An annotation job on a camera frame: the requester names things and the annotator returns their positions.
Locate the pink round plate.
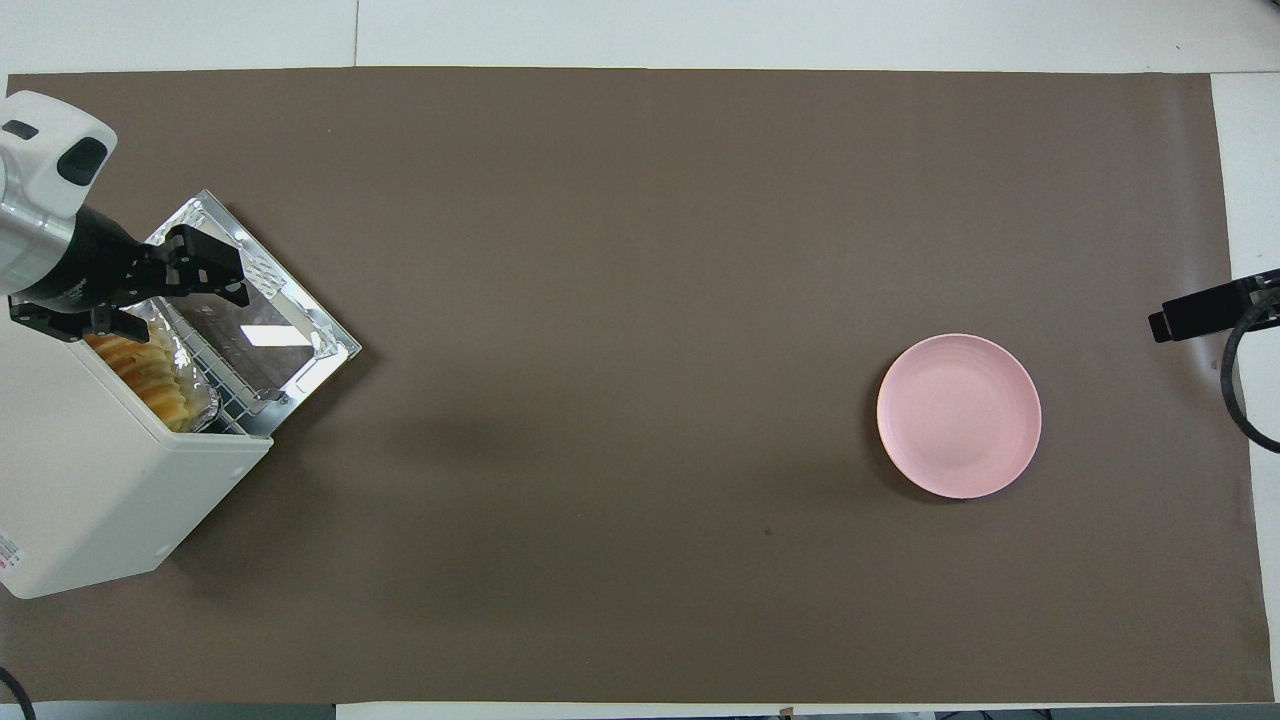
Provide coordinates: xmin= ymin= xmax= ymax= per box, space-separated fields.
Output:
xmin=877 ymin=333 xmax=1043 ymax=500

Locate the brown table mat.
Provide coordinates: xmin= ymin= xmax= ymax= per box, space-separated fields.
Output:
xmin=0 ymin=67 xmax=1273 ymax=704

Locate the white toaster oven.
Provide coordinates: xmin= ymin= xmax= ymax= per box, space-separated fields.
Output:
xmin=0 ymin=318 xmax=273 ymax=601

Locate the golden sliced bread loaf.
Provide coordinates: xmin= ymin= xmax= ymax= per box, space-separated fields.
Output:
xmin=85 ymin=330 xmax=193 ymax=432

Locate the aluminium foil tray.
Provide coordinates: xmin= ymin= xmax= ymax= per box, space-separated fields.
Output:
xmin=85 ymin=296 xmax=223 ymax=434

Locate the metal wire oven rack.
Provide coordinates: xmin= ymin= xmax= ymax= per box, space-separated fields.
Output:
xmin=175 ymin=320 xmax=291 ymax=437

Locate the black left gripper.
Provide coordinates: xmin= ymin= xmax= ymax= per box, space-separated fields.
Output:
xmin=8 ymin=205 xmax=252 ymax=345

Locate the glass oven door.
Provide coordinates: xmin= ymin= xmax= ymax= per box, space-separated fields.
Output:
xmin=145 ymin=190 xmax=363 ymax=438

